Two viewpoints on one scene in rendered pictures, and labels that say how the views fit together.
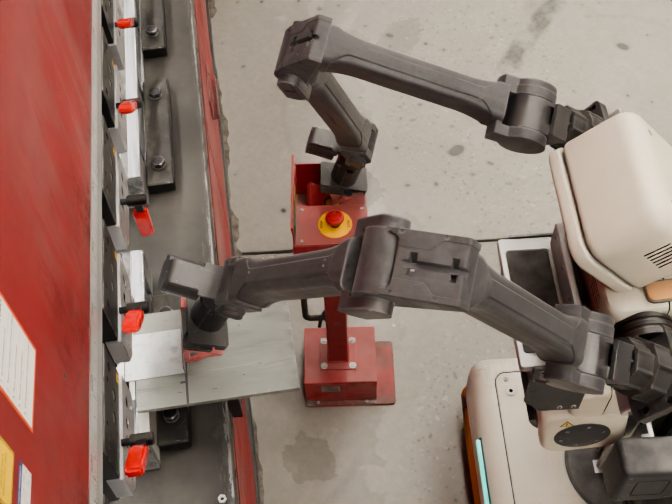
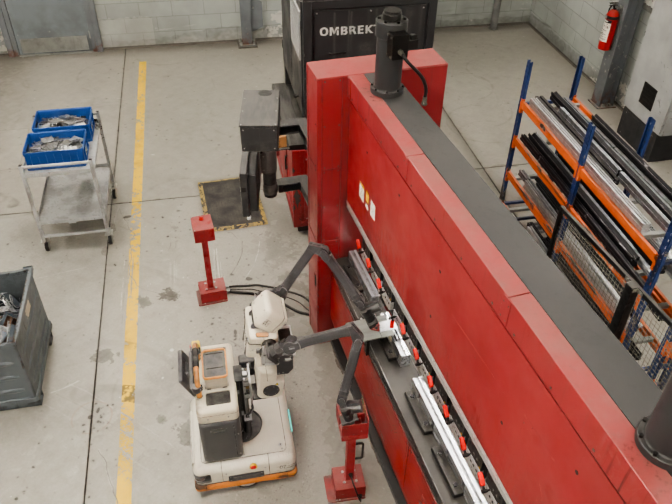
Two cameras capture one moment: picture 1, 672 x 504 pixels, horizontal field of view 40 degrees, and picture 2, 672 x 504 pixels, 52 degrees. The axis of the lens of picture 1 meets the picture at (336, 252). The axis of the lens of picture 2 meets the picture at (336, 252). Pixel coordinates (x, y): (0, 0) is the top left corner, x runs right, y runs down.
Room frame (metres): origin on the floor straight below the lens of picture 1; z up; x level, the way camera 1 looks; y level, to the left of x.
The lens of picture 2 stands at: (3.64, -0.62, 4.09)
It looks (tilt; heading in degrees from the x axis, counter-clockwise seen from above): 40 degrees down; 168
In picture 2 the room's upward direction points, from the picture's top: 1 degrees clockwise
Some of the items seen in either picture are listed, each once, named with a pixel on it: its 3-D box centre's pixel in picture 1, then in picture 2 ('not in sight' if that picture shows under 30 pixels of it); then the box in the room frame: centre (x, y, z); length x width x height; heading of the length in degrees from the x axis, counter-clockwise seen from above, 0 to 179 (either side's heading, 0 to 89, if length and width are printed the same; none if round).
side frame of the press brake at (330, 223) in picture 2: not in sight; (368, 212); (-0.26, 0.43, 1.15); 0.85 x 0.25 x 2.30; 96
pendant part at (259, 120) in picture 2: not in sight; (263, 161); (-0.48, -0.30, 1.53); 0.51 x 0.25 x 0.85; 171
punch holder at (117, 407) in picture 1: (88, 427); (381, 272); (0.50, 0.33, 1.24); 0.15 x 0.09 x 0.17; 6
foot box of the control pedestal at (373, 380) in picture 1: (349, 364); (344, 482); (1.20, -0.02, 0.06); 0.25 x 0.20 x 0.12; 89
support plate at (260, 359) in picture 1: (215, 352); (369, 329); (0.74, 0.21, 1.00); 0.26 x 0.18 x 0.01; 96
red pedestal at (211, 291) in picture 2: not in sight; (206, 259); (-0.81, -0.79, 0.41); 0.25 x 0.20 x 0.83; 96
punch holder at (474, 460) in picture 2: not in sight; (480, 456); (1.90, 0.48, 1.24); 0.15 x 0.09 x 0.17; 6
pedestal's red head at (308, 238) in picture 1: (330, 215); (352, 417); (1.20, 0.01, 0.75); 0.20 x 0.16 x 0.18; 179
